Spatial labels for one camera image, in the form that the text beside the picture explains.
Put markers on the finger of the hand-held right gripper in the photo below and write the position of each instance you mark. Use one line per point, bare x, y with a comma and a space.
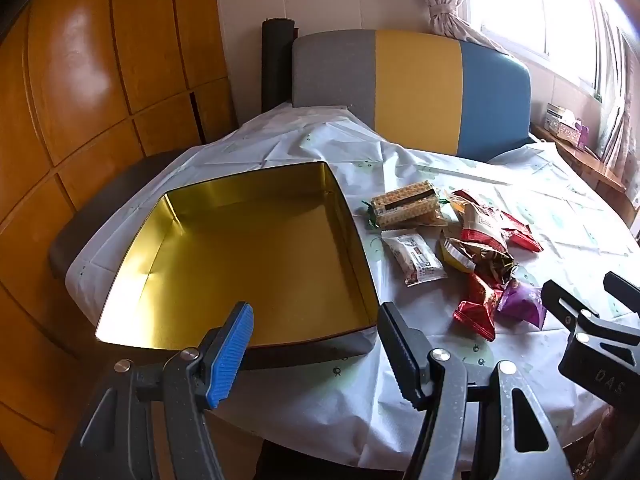
622, 287
567, 305

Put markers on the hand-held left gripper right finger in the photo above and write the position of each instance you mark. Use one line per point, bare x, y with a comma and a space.
400, 355

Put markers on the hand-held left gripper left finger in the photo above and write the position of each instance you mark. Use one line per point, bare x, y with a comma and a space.
231, 355

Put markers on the purple snack packet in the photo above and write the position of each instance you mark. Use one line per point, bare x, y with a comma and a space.
522, 302

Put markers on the long red snack packet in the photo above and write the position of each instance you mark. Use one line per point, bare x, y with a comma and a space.
522, 232

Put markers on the small red gold-print packet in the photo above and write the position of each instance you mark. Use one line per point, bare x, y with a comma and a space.
477, 307

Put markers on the gold-brown snack packet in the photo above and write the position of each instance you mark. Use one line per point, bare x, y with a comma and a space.
487, 260

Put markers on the gold-lined maroon tin box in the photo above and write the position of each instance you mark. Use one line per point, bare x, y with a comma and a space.
240, 260

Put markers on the white and red snack packet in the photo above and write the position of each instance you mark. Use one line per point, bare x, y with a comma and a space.
482, 227

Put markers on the cracker packet with green ends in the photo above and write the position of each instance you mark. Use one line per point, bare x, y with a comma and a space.
405, 205

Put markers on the white tablecloth with green clouds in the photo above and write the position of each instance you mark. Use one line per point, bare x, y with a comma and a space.
550, 200

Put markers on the wooden side table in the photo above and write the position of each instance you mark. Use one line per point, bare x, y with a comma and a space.
595, 167

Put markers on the hanging floral curtain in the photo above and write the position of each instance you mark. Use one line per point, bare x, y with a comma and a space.
620, 135

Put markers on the purple container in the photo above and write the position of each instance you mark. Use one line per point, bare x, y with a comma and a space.
582, 135

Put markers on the patterned tissue box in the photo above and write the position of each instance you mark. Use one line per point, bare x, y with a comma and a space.
569, 134

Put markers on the small grey box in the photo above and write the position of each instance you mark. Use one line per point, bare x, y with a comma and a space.
557, 114

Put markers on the dark brown chair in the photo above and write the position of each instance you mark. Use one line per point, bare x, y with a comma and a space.
100, 210

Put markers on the grey yellow blue chair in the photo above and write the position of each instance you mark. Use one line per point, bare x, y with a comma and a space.
415, 85

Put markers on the window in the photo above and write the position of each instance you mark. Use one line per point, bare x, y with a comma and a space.
540, 10

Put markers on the black rolled mat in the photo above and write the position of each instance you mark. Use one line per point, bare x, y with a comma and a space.
276, 65

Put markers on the wooden wardrobe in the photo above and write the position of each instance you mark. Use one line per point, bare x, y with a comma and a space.
100, 85

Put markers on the tied floral curtain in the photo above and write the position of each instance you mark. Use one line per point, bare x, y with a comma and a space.
445, 0

